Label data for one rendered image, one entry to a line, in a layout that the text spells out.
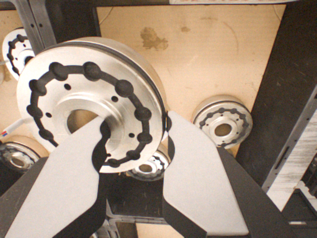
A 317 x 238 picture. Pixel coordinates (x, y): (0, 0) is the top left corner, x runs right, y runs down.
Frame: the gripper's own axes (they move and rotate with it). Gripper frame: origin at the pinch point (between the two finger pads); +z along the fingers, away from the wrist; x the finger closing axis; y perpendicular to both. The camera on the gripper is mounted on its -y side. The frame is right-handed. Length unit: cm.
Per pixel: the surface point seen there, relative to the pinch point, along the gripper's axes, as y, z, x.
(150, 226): 57, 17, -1
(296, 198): 132, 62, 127
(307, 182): 83, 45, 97
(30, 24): -5.7, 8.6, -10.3
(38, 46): -3.8, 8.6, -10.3
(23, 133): 16.1, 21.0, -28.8
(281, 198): 57, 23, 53
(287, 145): 8.7, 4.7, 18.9
